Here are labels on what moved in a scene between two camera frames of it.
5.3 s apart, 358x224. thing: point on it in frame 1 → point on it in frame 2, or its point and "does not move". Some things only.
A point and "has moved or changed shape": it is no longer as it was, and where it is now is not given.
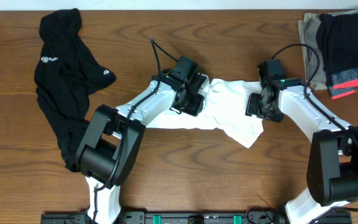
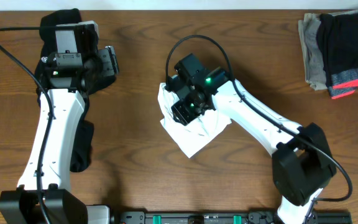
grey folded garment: (308, 32) does not move
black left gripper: (197, 109) → (109, 58)
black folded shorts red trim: (349, 54) does not move
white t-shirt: (224, 108) has moved or changed shape
